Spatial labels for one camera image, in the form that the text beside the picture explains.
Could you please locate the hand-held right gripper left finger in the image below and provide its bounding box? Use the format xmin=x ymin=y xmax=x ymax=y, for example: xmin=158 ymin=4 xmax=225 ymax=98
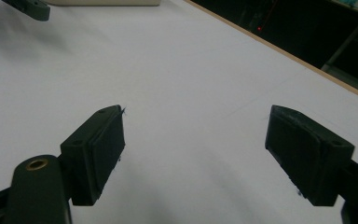
xmin=60 ymin=104 xmax=127 ymax=207

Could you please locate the white metal frame desk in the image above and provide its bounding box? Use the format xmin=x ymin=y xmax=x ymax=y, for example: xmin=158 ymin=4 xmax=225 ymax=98
xmin=321 ymin=0 xmax=358 ymax=98

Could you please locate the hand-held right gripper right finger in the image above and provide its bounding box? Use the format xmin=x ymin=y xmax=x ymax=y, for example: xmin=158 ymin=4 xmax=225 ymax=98
xmin=264 ymin=104 xmax=356 ymax=207

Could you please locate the beige plastic basket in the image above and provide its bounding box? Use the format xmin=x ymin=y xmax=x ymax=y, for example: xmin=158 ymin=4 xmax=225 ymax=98
xmin=44 ymin=0 xmax=162 ymax=7

